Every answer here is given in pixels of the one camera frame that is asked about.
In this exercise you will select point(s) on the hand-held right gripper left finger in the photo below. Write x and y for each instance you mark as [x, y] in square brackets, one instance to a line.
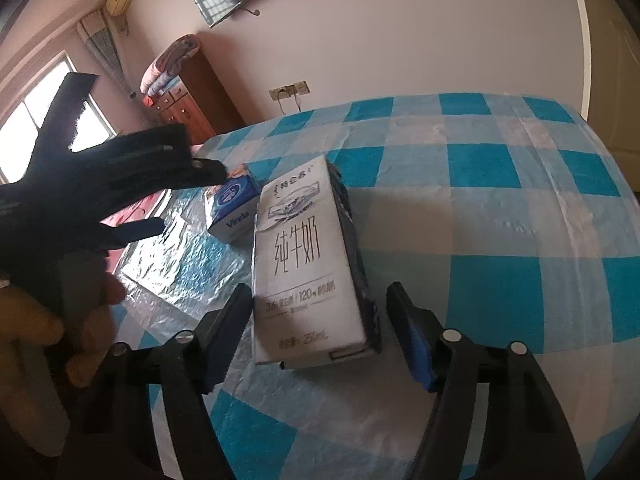
[225, 340]

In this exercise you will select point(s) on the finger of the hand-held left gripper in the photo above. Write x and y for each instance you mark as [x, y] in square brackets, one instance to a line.
[135, 232]
[160, 160]

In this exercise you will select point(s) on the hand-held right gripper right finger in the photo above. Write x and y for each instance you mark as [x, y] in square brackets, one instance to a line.
[412, 345]

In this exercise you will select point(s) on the blue white tissue pack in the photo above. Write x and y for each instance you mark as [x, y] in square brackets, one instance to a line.
[235, 205]

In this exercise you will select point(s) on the white milk carton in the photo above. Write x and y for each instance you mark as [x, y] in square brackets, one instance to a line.
[300, 260]

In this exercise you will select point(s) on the person's left hand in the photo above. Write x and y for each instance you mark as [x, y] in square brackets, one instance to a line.
[90, 345]

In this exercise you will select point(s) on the pink bedsheet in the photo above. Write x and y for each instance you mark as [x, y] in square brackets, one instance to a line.
[127, 212]

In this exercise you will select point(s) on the crinkled clear plastic sheet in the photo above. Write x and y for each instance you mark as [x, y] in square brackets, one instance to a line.
[190, 260]

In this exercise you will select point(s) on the wooden cabinet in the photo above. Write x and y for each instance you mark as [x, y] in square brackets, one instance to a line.
[205, 105]

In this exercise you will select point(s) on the window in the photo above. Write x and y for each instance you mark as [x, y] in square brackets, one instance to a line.
[25, 120]

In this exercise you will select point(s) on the folded blankets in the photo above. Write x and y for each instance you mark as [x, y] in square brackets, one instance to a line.
[165, 70]

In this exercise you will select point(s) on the grey curtain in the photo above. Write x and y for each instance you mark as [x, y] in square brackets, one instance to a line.
[107, 50]

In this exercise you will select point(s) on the blue checkered sheet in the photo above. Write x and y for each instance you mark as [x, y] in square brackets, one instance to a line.
[500, 210]

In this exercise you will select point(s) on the white door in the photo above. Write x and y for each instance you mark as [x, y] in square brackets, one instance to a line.
[615, 85]

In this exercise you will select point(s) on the wall socket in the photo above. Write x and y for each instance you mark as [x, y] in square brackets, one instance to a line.
[290, 90]

